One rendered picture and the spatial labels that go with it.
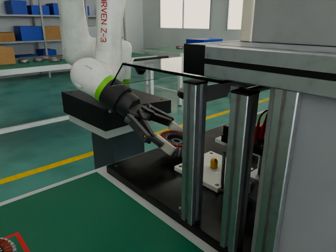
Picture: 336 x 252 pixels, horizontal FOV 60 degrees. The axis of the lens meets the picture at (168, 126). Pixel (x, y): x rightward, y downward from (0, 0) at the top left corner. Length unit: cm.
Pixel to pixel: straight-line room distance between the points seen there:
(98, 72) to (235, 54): 57
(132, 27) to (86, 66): 767
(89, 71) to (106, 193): 37
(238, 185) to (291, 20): 26
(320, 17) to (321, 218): 27
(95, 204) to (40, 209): 12
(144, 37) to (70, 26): 756
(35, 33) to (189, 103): 639
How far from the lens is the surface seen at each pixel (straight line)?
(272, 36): 51
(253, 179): 68
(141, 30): 877
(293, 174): 42
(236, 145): 46
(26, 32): 677
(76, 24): 124
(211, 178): 74
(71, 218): 69
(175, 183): 73
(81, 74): 92
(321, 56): 36
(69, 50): 129
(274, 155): 41
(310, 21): 49
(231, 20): 659
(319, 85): 36
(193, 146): 52
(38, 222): 70
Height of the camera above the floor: 115
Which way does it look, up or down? 20 degrees down
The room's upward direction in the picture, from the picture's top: straight up
